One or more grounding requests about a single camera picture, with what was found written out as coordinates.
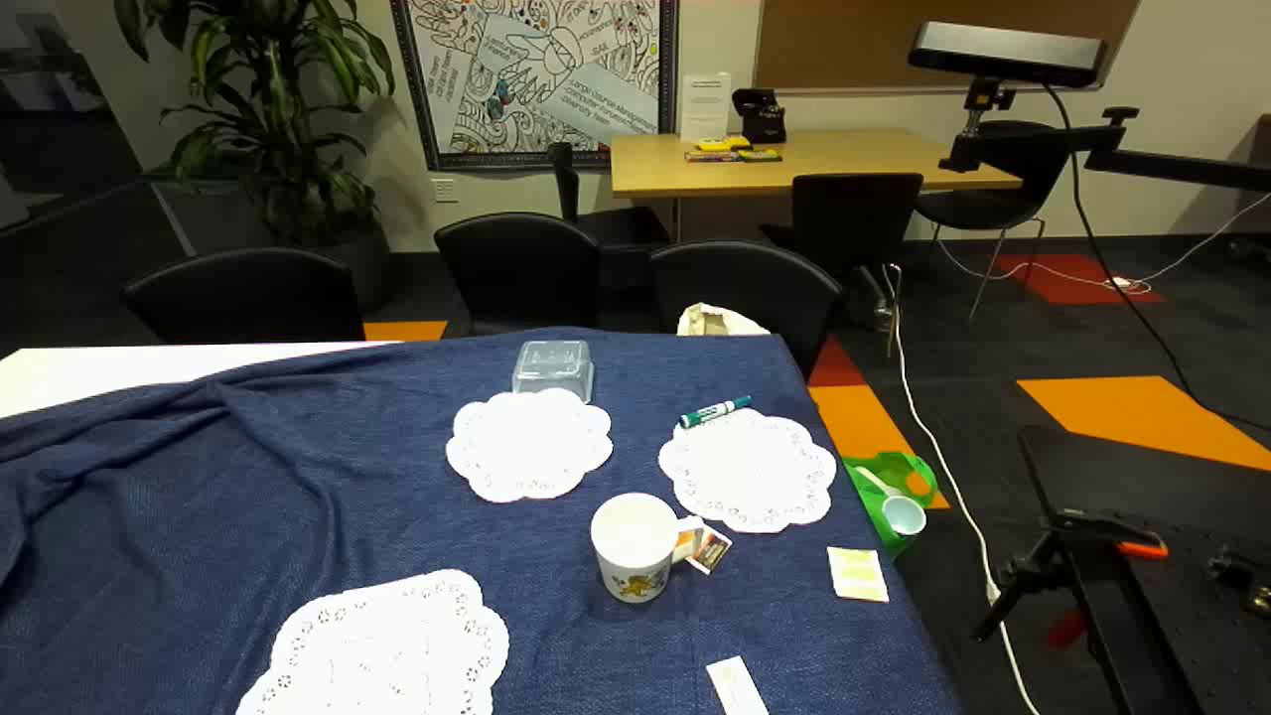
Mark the green marker pen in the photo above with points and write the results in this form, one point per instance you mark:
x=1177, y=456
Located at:
x=715, y=410

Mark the white printed ceramic mug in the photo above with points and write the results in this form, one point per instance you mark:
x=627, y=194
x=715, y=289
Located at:
x=634, y=562

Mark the clear plastic container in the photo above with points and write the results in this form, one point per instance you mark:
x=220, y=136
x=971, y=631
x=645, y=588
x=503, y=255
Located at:
x=555, y=373

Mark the white bag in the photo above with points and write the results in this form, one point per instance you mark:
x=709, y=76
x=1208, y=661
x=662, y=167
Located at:
x=719, y=324

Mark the black curved-back chair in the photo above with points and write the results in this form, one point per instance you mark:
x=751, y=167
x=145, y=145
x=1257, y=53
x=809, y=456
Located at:
x=243, y=297
x=517, y=272
x=747, y=285

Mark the white paper doily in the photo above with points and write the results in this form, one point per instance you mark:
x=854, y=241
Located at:
x=747, y=471
x=378, y=649
x=530, y=448

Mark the small brown printed packet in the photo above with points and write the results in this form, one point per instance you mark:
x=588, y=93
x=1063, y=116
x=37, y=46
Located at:
x=705, y=545

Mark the yellow and black tool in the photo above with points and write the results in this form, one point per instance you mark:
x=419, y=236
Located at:
x=728, y=149

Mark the black square-back chair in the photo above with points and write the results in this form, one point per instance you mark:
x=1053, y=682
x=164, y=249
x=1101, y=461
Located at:
x=854, y=220

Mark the black device on table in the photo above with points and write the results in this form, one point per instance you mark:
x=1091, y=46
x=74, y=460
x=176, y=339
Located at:
x=760, y=116

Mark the light wooden table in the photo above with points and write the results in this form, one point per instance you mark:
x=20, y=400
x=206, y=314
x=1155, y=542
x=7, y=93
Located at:
x=820, y=158

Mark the green plastic scoop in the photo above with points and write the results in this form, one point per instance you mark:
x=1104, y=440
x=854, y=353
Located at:
x=890, y=500

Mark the framed drawing poster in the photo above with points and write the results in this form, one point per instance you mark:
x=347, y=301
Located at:
x=542, y=75

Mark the yellow sticky note pad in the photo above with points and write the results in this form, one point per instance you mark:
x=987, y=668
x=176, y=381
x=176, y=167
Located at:
x=860, y=574

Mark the white paper slip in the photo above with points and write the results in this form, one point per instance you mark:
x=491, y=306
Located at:
x=735, y=684

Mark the brown cork board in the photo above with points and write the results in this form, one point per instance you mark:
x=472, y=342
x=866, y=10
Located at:
x=860, y=43

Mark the blue fabric table cloth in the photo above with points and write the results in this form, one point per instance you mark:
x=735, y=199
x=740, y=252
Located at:
x=265, y=504

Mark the black office chair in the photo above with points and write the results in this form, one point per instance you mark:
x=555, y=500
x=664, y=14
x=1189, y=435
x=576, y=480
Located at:
x=1016, y=163

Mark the green potted plant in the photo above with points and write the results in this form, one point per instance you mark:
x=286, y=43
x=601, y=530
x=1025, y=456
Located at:
x=265, y=106

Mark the small black floor device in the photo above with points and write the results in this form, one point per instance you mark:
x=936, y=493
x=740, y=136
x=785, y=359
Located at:
x=1243, y=583

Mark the white wall paper sheet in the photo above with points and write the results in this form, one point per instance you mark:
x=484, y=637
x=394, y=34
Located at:
x=705, y=106

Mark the black bar stereo camera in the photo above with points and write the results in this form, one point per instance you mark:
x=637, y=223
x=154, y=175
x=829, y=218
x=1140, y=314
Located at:
x=1007, y=51

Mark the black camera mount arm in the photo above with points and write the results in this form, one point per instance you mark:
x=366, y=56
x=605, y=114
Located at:
x=1177, y=163

